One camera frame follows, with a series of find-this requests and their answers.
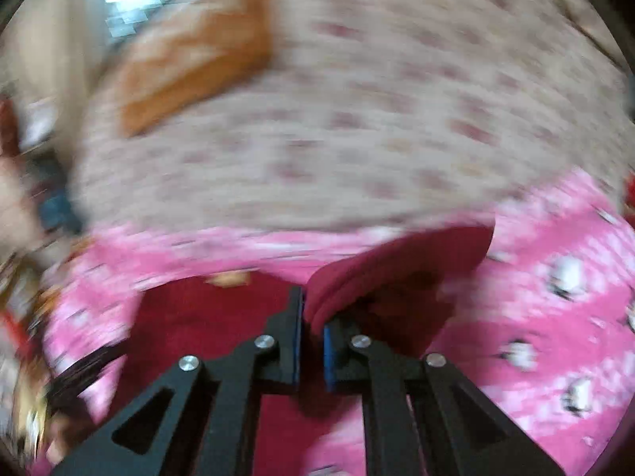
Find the black cable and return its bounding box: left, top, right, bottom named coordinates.
left=47, top=342, right=131, bottom=400

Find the pink penguin printed blanket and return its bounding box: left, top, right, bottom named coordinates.
left=30, top=169, right=635, bottom=476

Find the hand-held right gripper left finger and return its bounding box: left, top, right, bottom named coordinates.
left=50, top=285, right=304, bottom=476

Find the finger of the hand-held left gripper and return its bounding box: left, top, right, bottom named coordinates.
left=35, top=159, right=84, bottom=236

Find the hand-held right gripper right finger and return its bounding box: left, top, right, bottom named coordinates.
left=322, top=315, right=566, bottom=476

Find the orange brown cloth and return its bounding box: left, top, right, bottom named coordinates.
left=119, top=0, right=276, bottom=137

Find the dark red cloth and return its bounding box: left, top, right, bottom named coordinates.
left=116, top=225, right=497, bottom=476

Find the red cartoon printed toy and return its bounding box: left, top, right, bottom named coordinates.
left=0, top=248, right=55, bottom=457

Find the beige floral bedsheet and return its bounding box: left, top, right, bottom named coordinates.
left=69, top=0, right=631, bottom=239

